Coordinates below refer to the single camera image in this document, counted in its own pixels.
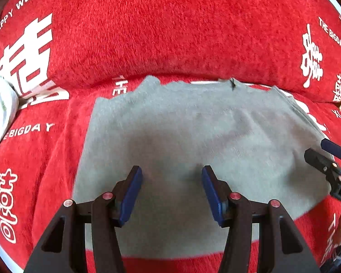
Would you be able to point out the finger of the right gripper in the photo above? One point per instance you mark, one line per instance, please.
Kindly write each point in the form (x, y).
(331, 148)
(320, 162)

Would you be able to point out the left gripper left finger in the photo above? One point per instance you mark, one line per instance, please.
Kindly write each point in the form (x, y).
(61, 247)

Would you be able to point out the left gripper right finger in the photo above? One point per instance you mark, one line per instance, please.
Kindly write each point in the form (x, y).
(282, 247)

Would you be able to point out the grey knit sweater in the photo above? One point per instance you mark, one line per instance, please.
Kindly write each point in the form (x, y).
(253, 139)

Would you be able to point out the red folded quilt roll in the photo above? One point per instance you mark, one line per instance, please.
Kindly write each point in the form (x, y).
(76, 44)

